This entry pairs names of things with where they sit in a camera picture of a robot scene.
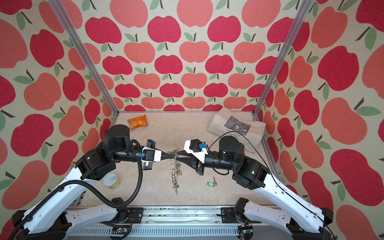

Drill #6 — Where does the yellow white tin can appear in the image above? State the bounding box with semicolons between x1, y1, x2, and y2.
103;173;121;190

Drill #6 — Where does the black corrugated cable conduit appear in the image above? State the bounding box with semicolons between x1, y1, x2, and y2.
7;139;144;240

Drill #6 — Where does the left aluminium frame post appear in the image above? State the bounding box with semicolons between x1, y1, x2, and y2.
48;1;120;117

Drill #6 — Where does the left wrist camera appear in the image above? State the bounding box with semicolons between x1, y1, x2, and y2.
136;147;162;163

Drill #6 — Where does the aluminium frame post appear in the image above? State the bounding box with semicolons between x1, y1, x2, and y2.
48;1;120;117
252;0;314;117

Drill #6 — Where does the orange snack packet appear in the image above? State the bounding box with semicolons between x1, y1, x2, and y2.
127;115;148;130

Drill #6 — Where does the front aluminium rail base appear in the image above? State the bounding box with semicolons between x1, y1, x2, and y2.
56;205;259;240

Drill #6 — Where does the metal ring plate with keyrings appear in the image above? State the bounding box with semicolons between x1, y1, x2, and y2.
170;149;182;195

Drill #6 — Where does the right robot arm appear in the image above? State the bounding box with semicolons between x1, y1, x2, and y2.
175;136;334;240

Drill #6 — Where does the right aluminium frame post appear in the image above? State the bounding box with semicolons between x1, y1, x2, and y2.
252;0;314;117

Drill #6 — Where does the canvas Monet tote bag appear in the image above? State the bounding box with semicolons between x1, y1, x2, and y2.
208;108;266;153

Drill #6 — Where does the green tag with silver key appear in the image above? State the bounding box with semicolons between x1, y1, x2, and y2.
207;177;218;188

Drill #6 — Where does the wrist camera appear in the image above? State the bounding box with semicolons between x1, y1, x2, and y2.
184;139;208;164
136;147;162;163

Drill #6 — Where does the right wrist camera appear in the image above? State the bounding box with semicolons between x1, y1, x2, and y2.
184;139;208;164

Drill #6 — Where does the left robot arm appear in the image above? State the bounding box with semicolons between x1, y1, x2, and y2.
9;125;174;240

